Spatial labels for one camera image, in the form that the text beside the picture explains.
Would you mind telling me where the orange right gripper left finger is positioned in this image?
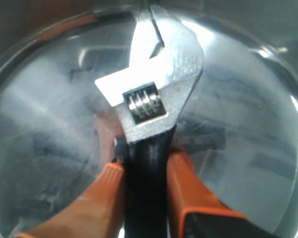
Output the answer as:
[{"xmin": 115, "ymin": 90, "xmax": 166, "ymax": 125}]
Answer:
[{"xmin": 13, "ymin": 136, "xmax": 127, "ymax": 238}]

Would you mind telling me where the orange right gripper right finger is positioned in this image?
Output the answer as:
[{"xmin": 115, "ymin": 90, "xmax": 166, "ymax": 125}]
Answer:
[{"xmin": 167, "ymin": 150, "xmax": 271, "ymax": 238}]

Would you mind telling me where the silver adjustable wrench black handle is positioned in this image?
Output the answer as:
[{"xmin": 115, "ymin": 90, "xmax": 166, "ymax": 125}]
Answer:
[{"xmin": 95, "ymin": 4, "xmax": 204, "ymax": 238}]

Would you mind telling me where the round stainless steel pan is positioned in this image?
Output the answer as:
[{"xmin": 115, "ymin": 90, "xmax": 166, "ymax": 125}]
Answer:
[{"xmin": 0, "ymin": 0, "xmax": 298, "ymax": 238}]

